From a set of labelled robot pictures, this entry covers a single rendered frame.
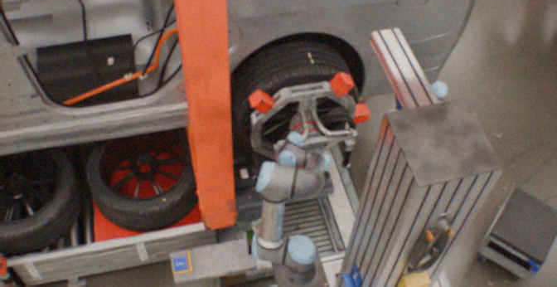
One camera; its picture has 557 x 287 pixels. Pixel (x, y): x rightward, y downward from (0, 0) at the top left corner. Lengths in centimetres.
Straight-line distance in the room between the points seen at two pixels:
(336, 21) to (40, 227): 188
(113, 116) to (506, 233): 228
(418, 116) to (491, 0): 401
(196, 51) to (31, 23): 181
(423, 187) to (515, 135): 305
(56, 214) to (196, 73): 147
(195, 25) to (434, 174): 94
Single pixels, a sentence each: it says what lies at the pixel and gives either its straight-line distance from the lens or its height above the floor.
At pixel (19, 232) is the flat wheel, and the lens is 334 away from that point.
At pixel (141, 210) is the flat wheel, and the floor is 50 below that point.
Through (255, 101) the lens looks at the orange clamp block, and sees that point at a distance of 283.
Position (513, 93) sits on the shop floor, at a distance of 481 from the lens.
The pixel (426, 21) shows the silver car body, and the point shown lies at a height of 127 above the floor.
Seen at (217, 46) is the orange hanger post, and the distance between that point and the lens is 208.
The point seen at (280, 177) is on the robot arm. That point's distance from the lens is 216.
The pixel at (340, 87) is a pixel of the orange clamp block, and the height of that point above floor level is 113.
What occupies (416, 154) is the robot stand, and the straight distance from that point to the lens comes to 156.
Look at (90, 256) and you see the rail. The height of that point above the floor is 33.
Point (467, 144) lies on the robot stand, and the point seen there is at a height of 203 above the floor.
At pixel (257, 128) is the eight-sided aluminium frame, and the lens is 296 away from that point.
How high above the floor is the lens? 324
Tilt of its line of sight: 52 degrees down
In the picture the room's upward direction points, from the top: 4 degrees clockwise
